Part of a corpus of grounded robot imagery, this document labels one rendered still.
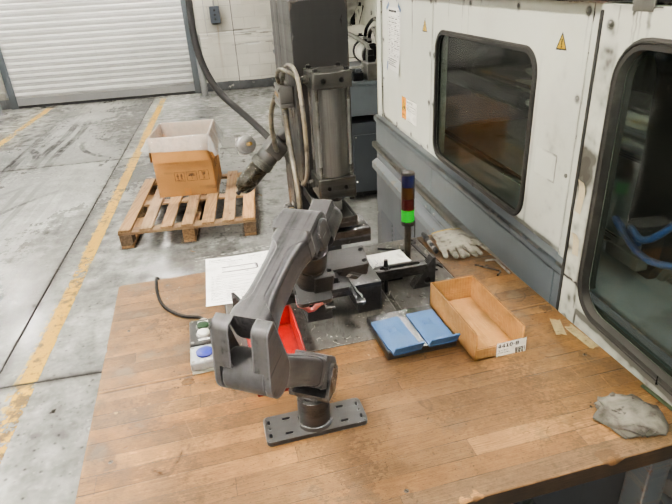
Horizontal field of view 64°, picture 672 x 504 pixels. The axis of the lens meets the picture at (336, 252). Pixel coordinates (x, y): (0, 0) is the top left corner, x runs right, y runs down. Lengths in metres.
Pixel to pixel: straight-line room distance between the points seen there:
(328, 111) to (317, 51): 0.14
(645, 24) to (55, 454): 2.47
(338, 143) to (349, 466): 0.68
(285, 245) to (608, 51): 0.82
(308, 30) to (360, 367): 0.75
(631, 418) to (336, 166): 0.78
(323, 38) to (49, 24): 9.57
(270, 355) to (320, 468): 0.35
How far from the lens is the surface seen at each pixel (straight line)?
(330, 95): 1.22
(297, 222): 0.87
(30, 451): 2.72
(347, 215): 1.29
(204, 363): 1.28
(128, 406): 1.27
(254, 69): 10.50
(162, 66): 10.48
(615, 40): 1.32
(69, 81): 10.77
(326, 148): 1.24
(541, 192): 1.67
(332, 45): 1.29
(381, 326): 1.34
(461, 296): 1.49
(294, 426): 1.11
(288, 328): 1.38
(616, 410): 1.21
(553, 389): 1.24
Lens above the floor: 1.68
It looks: 27 degrees down
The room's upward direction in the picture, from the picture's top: 3 degrees counter-clockwise
